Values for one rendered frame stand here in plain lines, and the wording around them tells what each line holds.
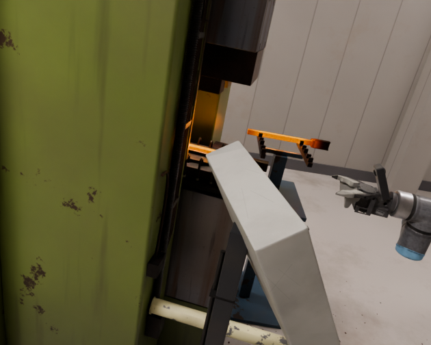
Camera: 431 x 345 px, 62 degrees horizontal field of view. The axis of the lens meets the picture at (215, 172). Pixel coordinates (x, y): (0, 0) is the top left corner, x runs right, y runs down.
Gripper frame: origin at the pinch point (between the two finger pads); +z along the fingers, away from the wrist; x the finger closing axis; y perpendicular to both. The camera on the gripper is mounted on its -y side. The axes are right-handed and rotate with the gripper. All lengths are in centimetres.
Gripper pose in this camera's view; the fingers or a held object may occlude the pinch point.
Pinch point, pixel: (333, 182)
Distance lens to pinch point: 127.4
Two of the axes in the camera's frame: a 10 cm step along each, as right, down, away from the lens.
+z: -9.6, -2.4, 1.2
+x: 2.1, -3.6, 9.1
